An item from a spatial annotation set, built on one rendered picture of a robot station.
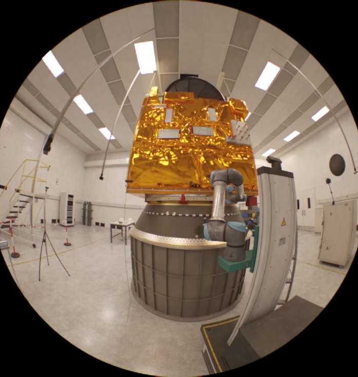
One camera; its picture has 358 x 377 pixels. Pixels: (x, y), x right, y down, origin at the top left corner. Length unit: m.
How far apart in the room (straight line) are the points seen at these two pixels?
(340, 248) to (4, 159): 10.81
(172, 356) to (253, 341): 0.99
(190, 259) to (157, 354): 1.24
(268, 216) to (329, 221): 3.12
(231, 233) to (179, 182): 1.04
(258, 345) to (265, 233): 0.64
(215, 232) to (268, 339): 0.78
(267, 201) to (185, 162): 1.24
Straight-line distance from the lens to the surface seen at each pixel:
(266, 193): 0.69
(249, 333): 0.88
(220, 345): 1.40
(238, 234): 0.74
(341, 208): 3.59
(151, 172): 1.64
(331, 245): 3.79
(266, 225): 0.70
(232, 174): 0.90
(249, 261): 0.82
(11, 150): 7.33
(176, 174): 1.59
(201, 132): 1.97
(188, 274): 1.47
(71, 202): 8.26
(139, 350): 1.71
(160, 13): 3.74
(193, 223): 1.41
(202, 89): 3.04
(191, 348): 1.72
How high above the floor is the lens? 1.55
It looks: 10 degrees up
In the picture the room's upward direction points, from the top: 1 degrees clockwise
